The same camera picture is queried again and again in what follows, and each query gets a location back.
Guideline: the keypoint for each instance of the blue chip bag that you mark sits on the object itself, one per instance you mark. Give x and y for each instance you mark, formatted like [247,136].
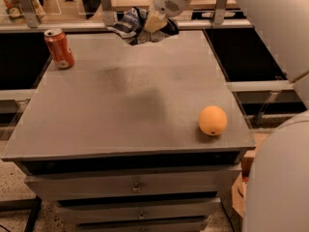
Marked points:
[131,28]

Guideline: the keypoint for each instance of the grey drawer cabinet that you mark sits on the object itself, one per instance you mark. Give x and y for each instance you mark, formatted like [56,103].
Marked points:
[115,141]

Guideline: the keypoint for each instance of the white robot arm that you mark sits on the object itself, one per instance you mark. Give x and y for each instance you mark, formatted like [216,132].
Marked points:
[274,52]

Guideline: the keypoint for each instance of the cardboard box of snacks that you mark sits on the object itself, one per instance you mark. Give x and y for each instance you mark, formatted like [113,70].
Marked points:
[239,186]

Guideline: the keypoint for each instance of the red coke can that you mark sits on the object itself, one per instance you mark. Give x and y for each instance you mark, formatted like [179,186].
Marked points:
[59,49]

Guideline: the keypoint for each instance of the metal railing with posts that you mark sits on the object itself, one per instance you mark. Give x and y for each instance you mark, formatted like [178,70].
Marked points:
[25,19]

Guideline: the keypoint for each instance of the orange fruit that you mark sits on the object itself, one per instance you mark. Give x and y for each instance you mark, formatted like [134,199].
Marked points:
[212,120]

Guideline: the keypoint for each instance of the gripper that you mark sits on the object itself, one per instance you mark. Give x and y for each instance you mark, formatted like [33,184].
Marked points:
[165,1]

